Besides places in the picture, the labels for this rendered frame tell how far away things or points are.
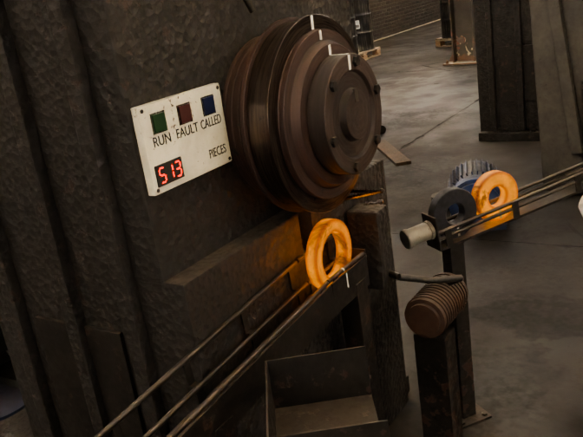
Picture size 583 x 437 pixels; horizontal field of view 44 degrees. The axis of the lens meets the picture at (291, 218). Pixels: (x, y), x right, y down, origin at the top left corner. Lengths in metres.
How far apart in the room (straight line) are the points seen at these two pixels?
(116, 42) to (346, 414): 0.85
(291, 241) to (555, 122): 2.85
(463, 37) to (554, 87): 6.31
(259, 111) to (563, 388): 1.55
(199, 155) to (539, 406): 1.50
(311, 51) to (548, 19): 2.84
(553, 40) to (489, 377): 2.25
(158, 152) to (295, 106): 0.32
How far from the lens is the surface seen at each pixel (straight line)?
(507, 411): 2.55
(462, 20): 10.63
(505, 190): 2.30
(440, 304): 2.08
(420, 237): 2.14
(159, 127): 1.47
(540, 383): 2.69
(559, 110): 4.43
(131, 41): 1.47
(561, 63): 4.34
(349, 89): 1.69
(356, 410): 1.49
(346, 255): 1.91
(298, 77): 1.61
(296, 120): 1.59
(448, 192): 2.17
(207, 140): 1.59
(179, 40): 1.57
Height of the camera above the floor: 1.43
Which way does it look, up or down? 18 degrees down
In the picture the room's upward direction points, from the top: 9 degrees counter-clockwise
